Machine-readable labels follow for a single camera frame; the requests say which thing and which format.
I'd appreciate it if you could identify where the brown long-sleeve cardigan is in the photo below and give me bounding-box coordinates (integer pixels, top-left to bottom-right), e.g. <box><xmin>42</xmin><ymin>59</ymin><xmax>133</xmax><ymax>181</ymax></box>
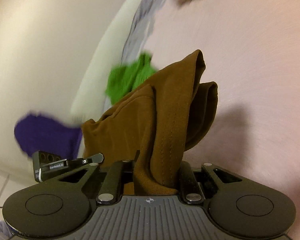
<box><xmin>81</xmin><ymin>50</ymin><xmax>218</xmax><ymax>196</ymax></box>

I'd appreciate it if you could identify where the striped grey pink bedspread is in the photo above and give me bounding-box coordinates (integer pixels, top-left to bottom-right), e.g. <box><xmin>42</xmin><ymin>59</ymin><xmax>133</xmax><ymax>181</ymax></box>
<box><xmin>122</xmin><ymin>0</ymin><xmax>300</xmax><ymax>196</ymax></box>

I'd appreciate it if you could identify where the green crumpled garment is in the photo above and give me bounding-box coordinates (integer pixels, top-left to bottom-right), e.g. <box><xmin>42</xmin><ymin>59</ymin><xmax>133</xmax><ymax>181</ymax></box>
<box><xmin>105</xmin><ymin>52</ymin><xmax>157</xmax><ymax>105</ymax></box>

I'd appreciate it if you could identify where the purple garment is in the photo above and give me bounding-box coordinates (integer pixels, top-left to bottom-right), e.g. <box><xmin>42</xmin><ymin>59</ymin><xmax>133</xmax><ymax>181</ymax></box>
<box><xmin>14</xmin><ymin>113</ymin><xmax>82</xmax><ymax>159</ymax></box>

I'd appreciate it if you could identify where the white padded headboard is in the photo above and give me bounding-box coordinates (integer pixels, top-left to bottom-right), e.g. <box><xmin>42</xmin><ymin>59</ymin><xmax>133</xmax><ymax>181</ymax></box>
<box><xmin>70</xmin><ymin>0</ymin><xmax>141</xmax><ymax>124</ymax></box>

